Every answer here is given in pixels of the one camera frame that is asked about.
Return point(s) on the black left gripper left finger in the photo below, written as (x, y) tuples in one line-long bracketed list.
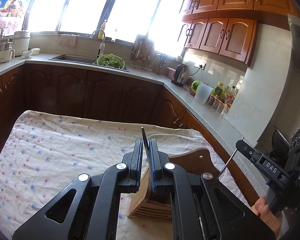
[(88, 207)]

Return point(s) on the right hand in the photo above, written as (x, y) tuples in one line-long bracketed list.
[(262, 210)]

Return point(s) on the dark lower cabinets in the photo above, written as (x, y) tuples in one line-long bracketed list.
[(93, 95)]

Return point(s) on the kitchen sink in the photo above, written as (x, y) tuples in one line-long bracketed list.
[(80, 59)]

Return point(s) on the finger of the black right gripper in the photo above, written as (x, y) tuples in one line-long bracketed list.
[(247, 151)]

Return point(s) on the translucent plastic pitcher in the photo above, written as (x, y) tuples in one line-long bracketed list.
[(203, 92)]

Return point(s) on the wooden upper cabinets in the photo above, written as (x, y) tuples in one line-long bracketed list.
[(229, 27)]

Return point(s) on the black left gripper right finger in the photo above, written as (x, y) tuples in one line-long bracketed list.
[(203, 208)]

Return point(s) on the white blender jug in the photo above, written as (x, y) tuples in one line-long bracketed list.
[(7, 52)]

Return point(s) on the metal chopstick silver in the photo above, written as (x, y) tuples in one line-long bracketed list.
[(229, 162)]

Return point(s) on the metal chopstick dark handle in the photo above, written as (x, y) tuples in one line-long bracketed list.
[(147, 148)]

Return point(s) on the black electric kettle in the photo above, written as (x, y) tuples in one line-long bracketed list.
[(180, 75)]

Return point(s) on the green colander with vegetables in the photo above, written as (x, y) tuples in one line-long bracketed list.
[(110, 60)]

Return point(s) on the white rice cooker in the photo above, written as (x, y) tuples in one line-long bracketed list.
[(21, 41)]

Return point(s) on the spice jar rack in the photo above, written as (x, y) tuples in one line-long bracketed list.
[(218, 105)]

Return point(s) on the yellow oil bottle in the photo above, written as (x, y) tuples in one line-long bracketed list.
[(218, 89)]

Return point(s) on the wooden utensil holder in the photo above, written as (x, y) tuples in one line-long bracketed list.
[(156, 205)]

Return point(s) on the kitchen faucet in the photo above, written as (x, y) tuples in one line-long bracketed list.
[(99, 33)]

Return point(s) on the floral white tablecloth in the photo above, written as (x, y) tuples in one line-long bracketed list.
[(45, 152)]

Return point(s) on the dish drying rack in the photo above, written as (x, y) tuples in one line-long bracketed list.
[(142, 50)]

